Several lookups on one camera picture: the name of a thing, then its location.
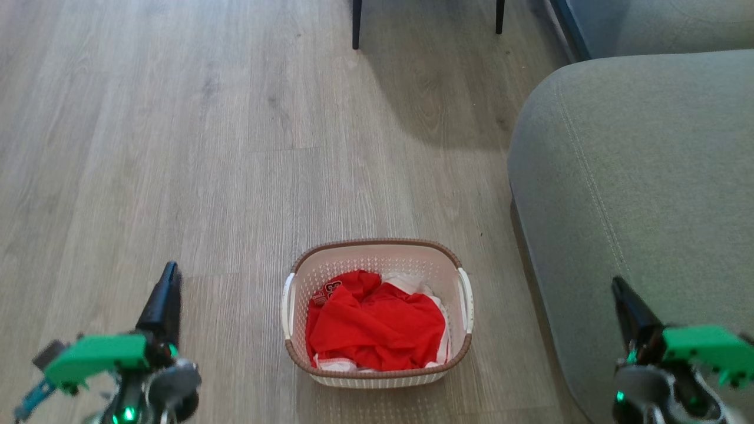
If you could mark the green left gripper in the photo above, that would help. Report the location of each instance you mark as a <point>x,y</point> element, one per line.
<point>94,356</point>

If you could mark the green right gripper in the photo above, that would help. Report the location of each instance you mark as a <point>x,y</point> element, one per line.
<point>707,350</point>

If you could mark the white laundry basket brown rim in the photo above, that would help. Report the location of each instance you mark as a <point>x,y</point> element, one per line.
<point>377,256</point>

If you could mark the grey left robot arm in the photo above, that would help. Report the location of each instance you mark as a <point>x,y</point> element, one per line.
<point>171,388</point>

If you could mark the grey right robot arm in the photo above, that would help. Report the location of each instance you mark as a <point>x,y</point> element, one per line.
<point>660,394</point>

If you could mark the red garment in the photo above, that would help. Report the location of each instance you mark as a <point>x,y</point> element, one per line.
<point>377,327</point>

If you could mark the white garment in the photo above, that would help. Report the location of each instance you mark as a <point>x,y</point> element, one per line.
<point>412,282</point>

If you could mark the grey sofa seat cushion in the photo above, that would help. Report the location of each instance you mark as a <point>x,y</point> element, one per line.
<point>660,26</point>

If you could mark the black table leg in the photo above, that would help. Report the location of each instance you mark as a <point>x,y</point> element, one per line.
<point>500,16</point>
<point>356,23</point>

